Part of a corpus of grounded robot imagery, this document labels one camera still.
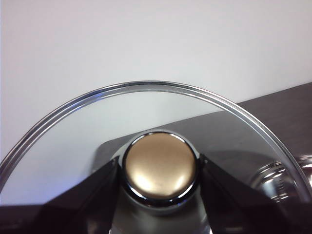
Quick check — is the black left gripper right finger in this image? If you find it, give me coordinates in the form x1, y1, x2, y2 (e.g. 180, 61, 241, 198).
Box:
194, 155, 312, 234

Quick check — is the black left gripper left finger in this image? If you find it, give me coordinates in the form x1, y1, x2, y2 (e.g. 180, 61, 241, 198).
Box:
0, 156, 125, 234

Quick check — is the glass lid with green knob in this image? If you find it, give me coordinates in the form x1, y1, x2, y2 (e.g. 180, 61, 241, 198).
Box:
0, 80, 312, 234

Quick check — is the pale green electric steamer pot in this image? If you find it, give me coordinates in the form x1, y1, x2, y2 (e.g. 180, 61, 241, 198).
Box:
251, 153, 312, 204

